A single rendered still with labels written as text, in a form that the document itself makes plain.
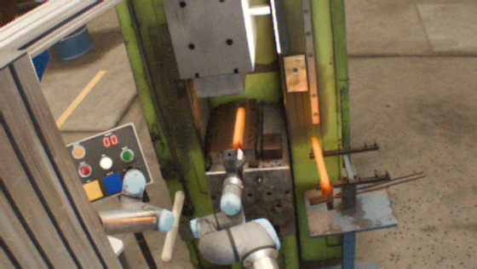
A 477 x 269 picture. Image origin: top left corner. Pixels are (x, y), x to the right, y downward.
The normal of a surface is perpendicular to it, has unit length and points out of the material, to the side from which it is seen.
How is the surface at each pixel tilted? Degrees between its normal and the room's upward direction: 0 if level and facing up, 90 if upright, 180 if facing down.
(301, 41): 90
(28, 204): 90
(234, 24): 90
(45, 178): 90
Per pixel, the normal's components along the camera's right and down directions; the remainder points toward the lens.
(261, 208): -0.06, 0.58
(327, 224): -0.14, -0.81
